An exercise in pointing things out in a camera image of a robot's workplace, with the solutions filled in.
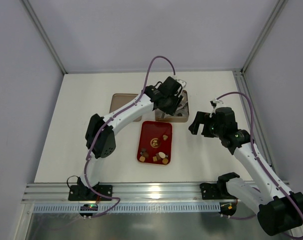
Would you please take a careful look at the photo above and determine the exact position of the aluminium front rail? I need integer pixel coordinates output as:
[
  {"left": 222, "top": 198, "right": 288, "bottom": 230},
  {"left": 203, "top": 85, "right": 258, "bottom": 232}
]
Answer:
[{"left": 21, "top": 181, "right": 296, "bottom": 204}]

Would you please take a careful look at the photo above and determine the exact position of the aluminium right side rail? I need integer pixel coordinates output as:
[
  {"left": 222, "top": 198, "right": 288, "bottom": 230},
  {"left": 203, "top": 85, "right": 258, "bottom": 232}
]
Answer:
[{"left": 232, "top": 69, "right": 275, "bottom": 171}]

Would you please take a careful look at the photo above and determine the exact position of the slotted cable duct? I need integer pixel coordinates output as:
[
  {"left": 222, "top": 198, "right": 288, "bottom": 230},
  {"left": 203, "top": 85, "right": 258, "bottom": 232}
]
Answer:
[{"left": 33, "top": 202, "right": 221, "bottom": 214}]

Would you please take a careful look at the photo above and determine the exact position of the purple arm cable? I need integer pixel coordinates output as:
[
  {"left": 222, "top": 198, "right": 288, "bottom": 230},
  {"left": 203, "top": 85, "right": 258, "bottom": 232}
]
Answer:
[
  {"left": 83, "top": 56, "right": 177, "bottom": 218},
  {"left": 215, "top": 91, "right": 303, "bottom": 238}
]

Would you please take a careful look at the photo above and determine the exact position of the aluminium rail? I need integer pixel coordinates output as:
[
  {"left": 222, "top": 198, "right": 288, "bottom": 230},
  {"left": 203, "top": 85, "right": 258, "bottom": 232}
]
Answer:
[
  {"left": 232, "top": 69, "right": 275, "bottom": 171},
  {"left": 21, "top": 181, "right": 296, "bottom": 204}
]

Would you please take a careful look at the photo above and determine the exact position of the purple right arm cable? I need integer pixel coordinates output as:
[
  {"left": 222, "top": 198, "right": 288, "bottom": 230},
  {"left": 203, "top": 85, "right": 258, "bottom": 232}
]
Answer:
[{"left": 215, "top": 91, "right": 303, "bottom": 238}]

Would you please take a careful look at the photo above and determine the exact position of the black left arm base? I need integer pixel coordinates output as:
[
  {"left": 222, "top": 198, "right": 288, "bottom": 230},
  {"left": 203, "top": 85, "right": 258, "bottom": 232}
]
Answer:
[{"left": 66, "top": 176, "right": 113, "bottom": 202}]

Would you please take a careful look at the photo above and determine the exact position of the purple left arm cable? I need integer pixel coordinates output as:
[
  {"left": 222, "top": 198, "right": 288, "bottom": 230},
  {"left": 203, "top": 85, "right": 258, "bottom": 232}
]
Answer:
[{"left": 83, "top": 56, "right": 177, "bottom": 218}]

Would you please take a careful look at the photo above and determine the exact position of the gold square tin box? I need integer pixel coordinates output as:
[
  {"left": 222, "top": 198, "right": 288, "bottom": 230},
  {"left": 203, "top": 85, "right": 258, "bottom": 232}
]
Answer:
[{"left": 154, "top": 90, "right": 190, "bottom": 123}]

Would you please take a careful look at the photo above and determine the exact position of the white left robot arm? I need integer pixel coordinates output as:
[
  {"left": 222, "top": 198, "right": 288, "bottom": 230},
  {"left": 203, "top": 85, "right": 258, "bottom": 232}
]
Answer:
[{"left": 77, "top": 76, "right": 187, "bottom": 200}]

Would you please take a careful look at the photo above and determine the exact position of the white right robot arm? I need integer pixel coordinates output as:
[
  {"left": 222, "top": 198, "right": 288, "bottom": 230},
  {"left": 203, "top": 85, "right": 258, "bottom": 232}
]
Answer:
[{"left": 188, "top": 107, "right": 303, "bottom": 236}]

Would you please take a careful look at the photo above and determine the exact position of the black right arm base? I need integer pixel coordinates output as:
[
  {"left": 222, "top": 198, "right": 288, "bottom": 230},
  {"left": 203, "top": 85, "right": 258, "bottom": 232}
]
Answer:
[{"left": 199, "top": 182, "right": 235, "bottom": 200}]

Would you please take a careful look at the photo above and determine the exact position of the red rectangular tray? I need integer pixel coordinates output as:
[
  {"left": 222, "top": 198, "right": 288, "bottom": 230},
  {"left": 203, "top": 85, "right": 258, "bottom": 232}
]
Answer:
[{"left": 136, "top": 121, "right": 173, "bottom": 166}]

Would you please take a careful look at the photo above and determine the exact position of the gold tin lid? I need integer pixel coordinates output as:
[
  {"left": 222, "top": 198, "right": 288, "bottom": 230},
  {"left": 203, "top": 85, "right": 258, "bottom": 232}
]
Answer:
[{"left": 109, "top": 93, "right": 138, "bottom": 113}]

